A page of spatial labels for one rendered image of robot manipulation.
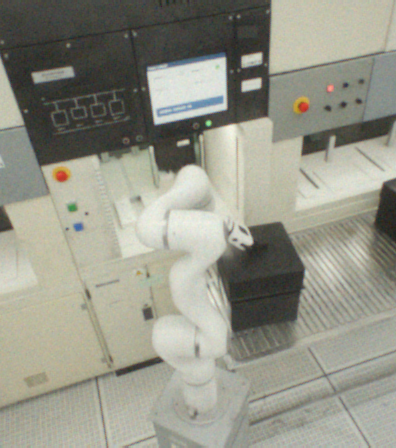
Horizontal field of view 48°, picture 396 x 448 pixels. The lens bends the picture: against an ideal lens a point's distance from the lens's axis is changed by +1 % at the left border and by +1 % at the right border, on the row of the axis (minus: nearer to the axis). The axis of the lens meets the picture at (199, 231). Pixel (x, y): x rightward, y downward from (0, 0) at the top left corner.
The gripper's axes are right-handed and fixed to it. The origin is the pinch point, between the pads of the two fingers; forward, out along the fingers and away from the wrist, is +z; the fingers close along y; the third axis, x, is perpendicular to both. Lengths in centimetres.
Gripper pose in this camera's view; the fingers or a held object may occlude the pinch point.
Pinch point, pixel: (255, 245)
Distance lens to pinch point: 166.7
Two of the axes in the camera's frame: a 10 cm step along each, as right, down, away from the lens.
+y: -1.8, -6.4, 7.5
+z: 7.4, 4.2, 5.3
